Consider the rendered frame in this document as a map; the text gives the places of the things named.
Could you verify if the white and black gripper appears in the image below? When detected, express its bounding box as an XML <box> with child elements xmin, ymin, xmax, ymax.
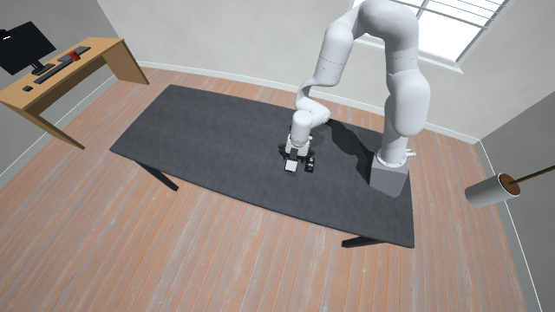
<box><xmin>278</xmin><ymin>134</ymin><xmax>315</xmax><ymax>163</ymax></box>

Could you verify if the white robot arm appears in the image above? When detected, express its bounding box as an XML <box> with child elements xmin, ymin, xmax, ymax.
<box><xmin>290</xmin><ymin>0</ymin><xmax>431</xmax><ymax>168</ymax></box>

